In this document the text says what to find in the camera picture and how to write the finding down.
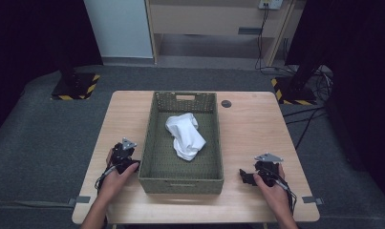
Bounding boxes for white power strip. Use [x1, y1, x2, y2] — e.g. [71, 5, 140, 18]
[258, 0, 285, 10]

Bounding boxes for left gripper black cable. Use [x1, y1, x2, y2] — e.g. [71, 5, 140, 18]
[95, 163, 119, 195]

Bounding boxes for black curtain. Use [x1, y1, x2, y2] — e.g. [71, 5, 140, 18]
[285, 0, 385, 206]
[0, 0, 104, 142]

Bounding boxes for black stand pole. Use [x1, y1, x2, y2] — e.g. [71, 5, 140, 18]
[289, 47, 325, 94]
[51, 18, 79, 89]

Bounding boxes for black power strip cable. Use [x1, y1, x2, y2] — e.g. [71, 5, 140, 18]
[254, 3, 298, 76]

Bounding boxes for striped black stand base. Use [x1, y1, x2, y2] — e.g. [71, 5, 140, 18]
[270, 75, 318, 106]
[50, 72, 101, 101]

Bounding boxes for grey table edge clip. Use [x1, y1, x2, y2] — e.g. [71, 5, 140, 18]
[301, 195, 325, 206]
[67, 195, 92, 207]

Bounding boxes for green woven basket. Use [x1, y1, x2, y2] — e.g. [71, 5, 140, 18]
[138, 91, 225, 196]

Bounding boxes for white cloth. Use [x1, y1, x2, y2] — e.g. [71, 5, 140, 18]
[164, 112, 207, 162]

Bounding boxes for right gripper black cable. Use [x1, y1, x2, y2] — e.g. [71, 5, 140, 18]
[269, 168, 298, 216]

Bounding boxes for person's right hand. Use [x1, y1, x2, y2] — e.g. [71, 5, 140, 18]
[252, 163, 293, 213]

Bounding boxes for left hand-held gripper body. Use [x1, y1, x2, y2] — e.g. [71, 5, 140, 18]
[111, 136, 140, 175]

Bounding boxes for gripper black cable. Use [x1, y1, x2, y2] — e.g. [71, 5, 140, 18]
[95, 163, 119, 195]
[269, 168, 298, 216]

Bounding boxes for white panel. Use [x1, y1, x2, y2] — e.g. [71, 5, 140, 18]
[82, 0, 155, 59]

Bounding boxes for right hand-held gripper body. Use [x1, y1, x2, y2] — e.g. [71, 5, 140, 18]
[252, 152, 285, 188]

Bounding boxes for light wooden shelf unit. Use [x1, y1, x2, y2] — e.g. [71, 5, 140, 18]
[143, 0, 299, 69]

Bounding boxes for person's left hand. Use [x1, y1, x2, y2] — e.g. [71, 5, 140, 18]
[98, 148, 140, 204]

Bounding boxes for black floor cables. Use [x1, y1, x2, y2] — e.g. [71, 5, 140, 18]
[281, 68, 334, 151]

